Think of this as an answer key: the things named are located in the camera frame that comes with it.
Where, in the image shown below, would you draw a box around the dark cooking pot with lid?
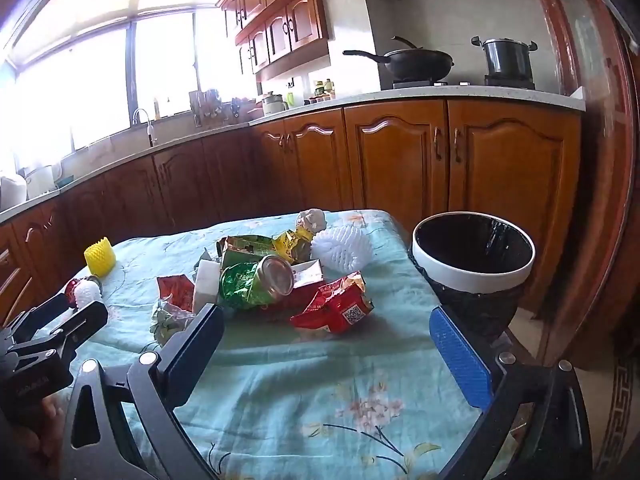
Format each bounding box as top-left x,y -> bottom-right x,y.
470,35 -> 539,79

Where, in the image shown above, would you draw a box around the yellow foam fruit net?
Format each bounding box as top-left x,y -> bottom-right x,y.
84,242 -> 117,276

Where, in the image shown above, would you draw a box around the large white foam fruit net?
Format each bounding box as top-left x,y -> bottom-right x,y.
310,225 -> 374,274

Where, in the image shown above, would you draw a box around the wooden base cabinets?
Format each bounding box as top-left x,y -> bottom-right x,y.
0,99 -> 584,331

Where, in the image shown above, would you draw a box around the yellow snack wrapper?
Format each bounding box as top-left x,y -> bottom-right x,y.
272,227 -> 314,264

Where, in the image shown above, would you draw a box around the white paper ball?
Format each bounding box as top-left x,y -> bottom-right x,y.
296,208 -> 327,234

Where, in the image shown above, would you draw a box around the green snack bag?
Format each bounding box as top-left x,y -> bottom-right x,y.
216,234 -> 281,272

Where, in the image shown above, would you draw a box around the row of seasoning jars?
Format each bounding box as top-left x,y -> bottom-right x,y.
306,78 -> 337,107

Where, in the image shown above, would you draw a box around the red foil wrapper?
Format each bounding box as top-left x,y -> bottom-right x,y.
156,273 -> 197,312

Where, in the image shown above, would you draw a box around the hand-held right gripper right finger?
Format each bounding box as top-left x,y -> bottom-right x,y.
429,305 -> 594,480

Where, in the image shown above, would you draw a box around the pale green wrapper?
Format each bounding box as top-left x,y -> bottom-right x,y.
149,299 -> 195,347

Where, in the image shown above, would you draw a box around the green drink can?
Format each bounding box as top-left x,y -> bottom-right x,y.
219,254 -> 296,311

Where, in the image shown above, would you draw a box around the kitchen window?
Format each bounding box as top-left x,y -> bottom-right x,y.
0,0 -> 261,176

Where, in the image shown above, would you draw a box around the utensil holder with tools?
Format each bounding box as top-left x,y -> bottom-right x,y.
188,88 -> 222,129

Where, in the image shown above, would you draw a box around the white rice cooker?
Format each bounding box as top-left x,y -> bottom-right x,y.
0,174 -> 29,212

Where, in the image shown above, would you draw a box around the black gas stove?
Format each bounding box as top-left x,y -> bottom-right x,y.
391,75 -> 536,90

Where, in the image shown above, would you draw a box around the wooden wall cabinets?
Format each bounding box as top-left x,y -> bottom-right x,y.
219,0 -> 347,82

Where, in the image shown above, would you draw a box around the patterned floor rug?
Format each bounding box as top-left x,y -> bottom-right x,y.
592,352 -> 640,480

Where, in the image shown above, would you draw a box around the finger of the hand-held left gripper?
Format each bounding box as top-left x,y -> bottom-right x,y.
9,293 -> 71,344
16,302 -> 110,362

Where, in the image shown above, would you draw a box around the red snack packet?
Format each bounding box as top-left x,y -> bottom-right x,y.
289,271 -> 375,336

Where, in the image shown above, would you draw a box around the white electric kettle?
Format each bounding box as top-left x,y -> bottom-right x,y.
24,164 -> 57,200

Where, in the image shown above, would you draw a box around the chrome kitchen faucet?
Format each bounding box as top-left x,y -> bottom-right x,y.
131,108 -> 157,149

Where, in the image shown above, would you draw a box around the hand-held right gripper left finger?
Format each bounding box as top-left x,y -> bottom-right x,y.
62,303 -> 226,480

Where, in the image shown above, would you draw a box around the teal floral tablecloth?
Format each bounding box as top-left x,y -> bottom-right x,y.
35,208 -> 501,480

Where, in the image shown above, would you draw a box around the black wok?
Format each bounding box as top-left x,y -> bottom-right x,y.
342,35 -> 455,84

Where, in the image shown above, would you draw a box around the white-rimmed bin with black bag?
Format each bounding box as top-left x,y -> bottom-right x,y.
409,212 -> 537,342

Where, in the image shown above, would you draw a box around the person's left hand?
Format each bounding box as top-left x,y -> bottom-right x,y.
0,394 -> 65,480

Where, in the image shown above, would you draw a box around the pale stone countertop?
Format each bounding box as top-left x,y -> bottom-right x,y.
0,84 -> 587,226

